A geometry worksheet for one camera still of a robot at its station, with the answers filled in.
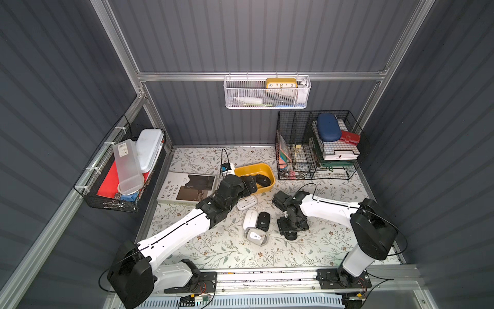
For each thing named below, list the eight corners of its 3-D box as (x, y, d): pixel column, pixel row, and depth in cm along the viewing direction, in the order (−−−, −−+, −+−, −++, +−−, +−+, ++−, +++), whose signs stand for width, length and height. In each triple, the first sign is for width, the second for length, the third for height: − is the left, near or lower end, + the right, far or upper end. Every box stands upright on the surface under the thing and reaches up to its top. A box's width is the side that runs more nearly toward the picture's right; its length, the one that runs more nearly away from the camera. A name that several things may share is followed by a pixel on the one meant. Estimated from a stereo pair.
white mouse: (243, 229, 88) (243, 227, 87) (243, 211, 94) (243, 209, 92) (257, 229, 88) (257, 227, 87) (257, 211, 94) (257, 209, 92)
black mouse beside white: (257, 231, 88) (257, 229, 86) (256, 213, 94) (256, 211, 92) (270, 231, 88) (270, 229, 86) (269, 213, 94) (269, 211, 92)
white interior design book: (160, 204, 97) (156, 199, 94) (169, 177, 108) (166, 172, 104) (215, 204, 97) (214, 199, 94) (219, 177, 108) (217, 172, 104)
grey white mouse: (243, 237, 86) (242, 234, 83) (248, 227, 89) (248, 223, 86) (263, 248, 83) (264, 245, 80) (268, 237, 87) (269, 234, 83)
